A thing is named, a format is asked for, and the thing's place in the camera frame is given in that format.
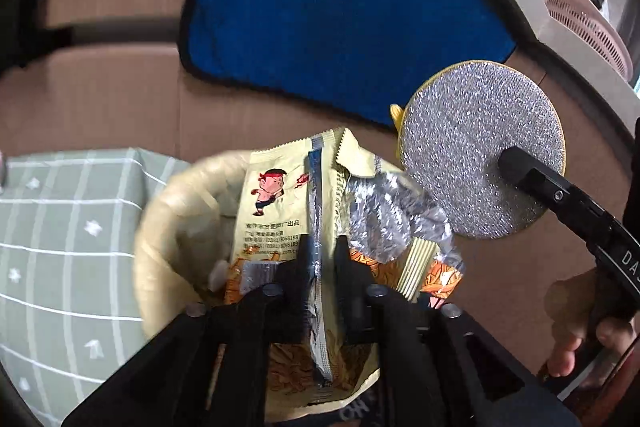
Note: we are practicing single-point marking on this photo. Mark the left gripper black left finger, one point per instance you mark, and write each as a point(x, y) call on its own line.
point(306, 282)

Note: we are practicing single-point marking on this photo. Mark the blue towel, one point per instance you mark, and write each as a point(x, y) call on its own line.
point(354, 56)

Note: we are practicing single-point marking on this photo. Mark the pink plastic basket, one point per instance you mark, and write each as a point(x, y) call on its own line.
point(585, 20)

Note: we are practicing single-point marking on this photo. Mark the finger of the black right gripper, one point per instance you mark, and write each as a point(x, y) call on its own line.
point(572, 206)

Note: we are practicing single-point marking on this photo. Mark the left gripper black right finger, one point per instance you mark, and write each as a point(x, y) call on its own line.
point(351, 279)

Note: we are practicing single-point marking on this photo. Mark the person's right hand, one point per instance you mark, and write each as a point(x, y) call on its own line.
point(568, 304)

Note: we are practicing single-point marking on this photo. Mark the yellow red snack wrapper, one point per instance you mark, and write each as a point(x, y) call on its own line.
point(321, 188)

